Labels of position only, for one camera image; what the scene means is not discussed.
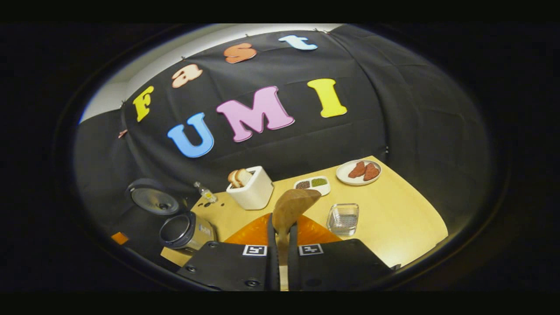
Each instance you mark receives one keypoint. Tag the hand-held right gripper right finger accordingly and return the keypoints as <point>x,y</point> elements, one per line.
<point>292,262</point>

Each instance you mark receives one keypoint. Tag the toast bread slice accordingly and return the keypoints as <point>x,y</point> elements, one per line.
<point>245,176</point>
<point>233,178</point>

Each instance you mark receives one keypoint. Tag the white toaster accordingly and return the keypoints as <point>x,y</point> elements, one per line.
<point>253,192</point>

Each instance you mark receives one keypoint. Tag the white round plate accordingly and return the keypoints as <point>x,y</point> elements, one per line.
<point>343,173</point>

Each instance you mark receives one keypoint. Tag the white divided grain dish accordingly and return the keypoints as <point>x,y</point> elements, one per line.
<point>313,184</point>

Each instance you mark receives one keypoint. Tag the black backdrop cloth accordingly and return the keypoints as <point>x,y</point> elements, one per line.
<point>393,87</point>

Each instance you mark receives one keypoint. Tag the wooden spoon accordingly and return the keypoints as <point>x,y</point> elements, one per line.
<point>293,205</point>

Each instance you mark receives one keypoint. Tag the copper cloth clip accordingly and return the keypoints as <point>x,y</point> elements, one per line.
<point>122,133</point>

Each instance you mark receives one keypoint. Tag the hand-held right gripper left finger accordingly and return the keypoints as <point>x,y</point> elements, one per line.
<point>274,262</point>

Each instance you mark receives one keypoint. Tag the red meat piece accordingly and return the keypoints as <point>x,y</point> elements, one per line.
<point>371,172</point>
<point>357,169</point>

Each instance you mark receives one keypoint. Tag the small glass bottle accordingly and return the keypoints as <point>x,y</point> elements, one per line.
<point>205,192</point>

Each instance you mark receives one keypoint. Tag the clear glass chopstick holder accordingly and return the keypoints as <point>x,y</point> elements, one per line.
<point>343,218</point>

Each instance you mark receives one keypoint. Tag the dark lidded rice cooker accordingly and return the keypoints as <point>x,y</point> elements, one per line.
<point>183,229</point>

